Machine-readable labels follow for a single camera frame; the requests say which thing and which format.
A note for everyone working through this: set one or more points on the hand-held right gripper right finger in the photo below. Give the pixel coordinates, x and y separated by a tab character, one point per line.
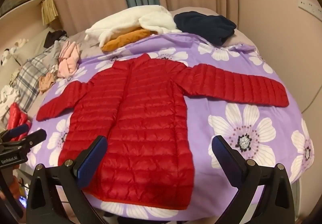
226	161

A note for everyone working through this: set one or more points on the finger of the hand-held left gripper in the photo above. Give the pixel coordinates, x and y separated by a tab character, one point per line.
34	138
18	130

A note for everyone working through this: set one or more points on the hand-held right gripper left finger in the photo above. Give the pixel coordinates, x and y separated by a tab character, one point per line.
91	161

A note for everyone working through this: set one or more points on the red down jacket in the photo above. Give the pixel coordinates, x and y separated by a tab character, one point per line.
151	126

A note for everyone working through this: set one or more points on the shiny red puffer garment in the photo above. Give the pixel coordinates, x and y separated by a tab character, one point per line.
17	116

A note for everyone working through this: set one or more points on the purple floral blanket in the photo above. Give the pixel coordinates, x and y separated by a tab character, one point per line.
213	116

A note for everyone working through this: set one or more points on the grey plaid cloth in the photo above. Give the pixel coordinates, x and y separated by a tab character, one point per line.
30	75

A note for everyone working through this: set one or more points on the tan small cloth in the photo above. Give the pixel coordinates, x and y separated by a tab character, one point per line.
46	82

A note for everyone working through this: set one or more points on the white plush toy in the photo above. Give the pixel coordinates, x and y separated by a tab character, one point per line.
12	50

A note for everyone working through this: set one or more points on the pink garment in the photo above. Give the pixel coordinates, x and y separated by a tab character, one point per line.
68	63

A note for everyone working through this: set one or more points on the black garment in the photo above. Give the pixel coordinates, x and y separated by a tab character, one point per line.
52	38

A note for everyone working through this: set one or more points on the hanging straw tassel bundle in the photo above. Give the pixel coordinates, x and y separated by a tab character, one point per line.
49	10

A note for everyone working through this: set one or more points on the mustard garment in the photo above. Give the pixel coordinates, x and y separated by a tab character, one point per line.
125	38

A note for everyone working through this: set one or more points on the navy fleece garment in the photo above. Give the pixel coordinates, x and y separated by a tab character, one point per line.
201	24

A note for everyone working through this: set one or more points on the white fleece garment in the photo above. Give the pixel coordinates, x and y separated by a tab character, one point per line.
120	23

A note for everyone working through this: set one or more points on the white wall socket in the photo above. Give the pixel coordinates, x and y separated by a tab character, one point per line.
310	5

